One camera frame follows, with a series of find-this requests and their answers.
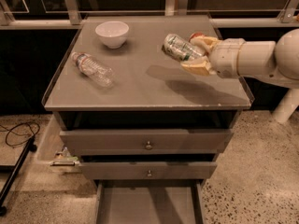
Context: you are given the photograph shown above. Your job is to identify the grey top drawer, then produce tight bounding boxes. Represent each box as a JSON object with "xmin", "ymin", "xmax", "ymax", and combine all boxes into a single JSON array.
[{"xmin": 60, "ymin": 129, "xmax": 233, "ymax": 156}]

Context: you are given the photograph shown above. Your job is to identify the grey drawer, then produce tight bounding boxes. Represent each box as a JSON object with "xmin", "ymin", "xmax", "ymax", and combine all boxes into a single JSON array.
[
  {"xmin": 60, "ymin": 129, "xmax": 233, "ymax": 156},
  {"xmin": 79, "ymin": 161, "xmax": 217, "ymax": 180},
  {"xmin": 93, "ymin": 180, "xmax": 207, "ymax": 224}
]

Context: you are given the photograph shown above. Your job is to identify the clear plastic water bottle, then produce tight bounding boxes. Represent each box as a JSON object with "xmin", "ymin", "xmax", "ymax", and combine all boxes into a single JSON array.
[{"xmin": 71, "ymin": 52, "xmax": 114, "ymax": 88}]

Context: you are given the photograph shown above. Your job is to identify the green silver 7up can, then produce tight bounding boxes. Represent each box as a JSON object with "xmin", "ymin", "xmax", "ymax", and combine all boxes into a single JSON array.
[{"xmin": 163, "ymin": 34, "xmax": 205, "ymax": 62}]

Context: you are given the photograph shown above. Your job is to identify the metal railing frame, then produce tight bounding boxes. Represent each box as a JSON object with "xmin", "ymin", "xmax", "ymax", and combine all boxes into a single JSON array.
[{"xmin": 1, "ymin": 0, "xmax": 299, "ymax": 29}]

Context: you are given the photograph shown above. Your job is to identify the black stand base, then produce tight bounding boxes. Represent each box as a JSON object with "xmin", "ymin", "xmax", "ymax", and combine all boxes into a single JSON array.
[{"xmin": 0, "ymin": 137, "xmax": 37, "ymax": 217}]

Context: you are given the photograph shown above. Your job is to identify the grey bottom drawer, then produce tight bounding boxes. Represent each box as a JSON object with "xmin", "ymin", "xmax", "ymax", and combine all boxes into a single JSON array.
[{"xmin": 93, "ymin": 180, "xmax": 207, "ymax": 224}]

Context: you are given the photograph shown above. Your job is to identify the grey middle drawer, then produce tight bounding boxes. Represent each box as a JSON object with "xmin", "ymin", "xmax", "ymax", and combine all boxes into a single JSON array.
[{"xmin": 79, "ymin": 161, "xmax": 217, "ymax": 180}]

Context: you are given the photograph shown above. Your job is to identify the red cola can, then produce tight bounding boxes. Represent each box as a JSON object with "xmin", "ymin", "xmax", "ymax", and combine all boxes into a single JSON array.
[{"xmin": 189, "ymin": 32, "xmax": 205, "ymax": 41}]

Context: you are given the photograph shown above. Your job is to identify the white pole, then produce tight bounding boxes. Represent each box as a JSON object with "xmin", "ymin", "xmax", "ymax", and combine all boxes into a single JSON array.
[{"xmin": 272, "ymin": 89, "xmax": 299, "ymax": 123}]

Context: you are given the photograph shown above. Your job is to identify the white ceramic bowl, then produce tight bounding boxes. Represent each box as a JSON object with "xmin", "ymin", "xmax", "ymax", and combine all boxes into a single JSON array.
[{"xmin": 95, "ymin": 21, "xmax": 129, "ymax": 49}]

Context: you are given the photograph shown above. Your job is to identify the clear plastic storage bin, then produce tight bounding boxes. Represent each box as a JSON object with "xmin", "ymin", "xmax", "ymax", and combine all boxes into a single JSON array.
[{"xmin": 35, "ymin": 116, "xmax": 80, "ymax": 174}]

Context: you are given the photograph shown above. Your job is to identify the grey drawer cabinet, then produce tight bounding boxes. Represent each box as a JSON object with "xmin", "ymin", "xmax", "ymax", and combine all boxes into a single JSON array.
[{"xmin": 41, "ymin": 14, "xmax": 254, "ymax": 224}]

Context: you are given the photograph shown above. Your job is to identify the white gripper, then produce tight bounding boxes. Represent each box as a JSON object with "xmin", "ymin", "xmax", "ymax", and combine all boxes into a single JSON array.
[{"xmin": 180, "ymin": 35, "xmax": 245, "ymax": 78}]

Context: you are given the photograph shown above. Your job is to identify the black floor cable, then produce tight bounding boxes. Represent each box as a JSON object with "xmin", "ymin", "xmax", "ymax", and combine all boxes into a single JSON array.
[{"xmin": 0, "ymin": 121, "xmax": 41, "ymax": 148}]

